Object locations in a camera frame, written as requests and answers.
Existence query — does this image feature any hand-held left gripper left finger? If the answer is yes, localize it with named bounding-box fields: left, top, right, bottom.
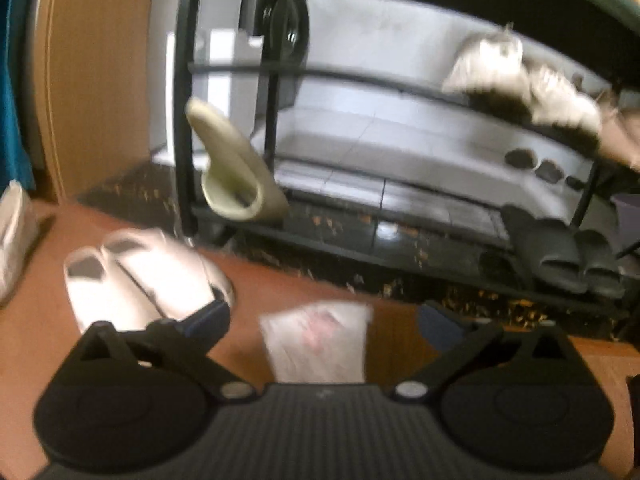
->
left=75, top=299, right=253, bottom=402

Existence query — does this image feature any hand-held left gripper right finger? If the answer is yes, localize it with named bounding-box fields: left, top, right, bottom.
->
left=387, top=301, right=572, bottom=402

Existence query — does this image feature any white pink paper sheet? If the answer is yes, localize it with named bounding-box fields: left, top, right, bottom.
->
left=259, top=300, right=375, bottom=385

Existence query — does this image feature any black slipper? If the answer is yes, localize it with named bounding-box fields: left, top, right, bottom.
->
left=572, top=230, right=627, bottom=301
left=502, top=204, right=590, bottom=295

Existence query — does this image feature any black metal shoe rack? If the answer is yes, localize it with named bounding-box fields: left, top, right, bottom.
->
left=172, top=0, right=640, bottom=333

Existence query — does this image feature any beige slipper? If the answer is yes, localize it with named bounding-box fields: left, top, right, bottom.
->
left=185, top=97, right=291, bottom=223

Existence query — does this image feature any white sneaker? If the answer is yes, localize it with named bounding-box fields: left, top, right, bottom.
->
left=0, top=180, right=40, bottom=307

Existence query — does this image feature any grey plastic basin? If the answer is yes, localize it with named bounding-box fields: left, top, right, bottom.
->
left=610, top=194, right=640, bottom=243

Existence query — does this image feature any white box appliance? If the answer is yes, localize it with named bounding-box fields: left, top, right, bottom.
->
left=192, top=29, right=266, bottom=141

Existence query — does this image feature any white fluffy black-soled shoe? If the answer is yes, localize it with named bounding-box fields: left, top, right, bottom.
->
left=442, top=27, right=532, bottom=116
left=529, top=64, right=603, bottom=148

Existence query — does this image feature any wooden door panel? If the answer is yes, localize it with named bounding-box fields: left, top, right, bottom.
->
left=30, top=0, right=168, bottom=203

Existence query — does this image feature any teal curtain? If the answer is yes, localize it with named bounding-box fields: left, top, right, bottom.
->
left=0, top=0, right=35, bottom=188

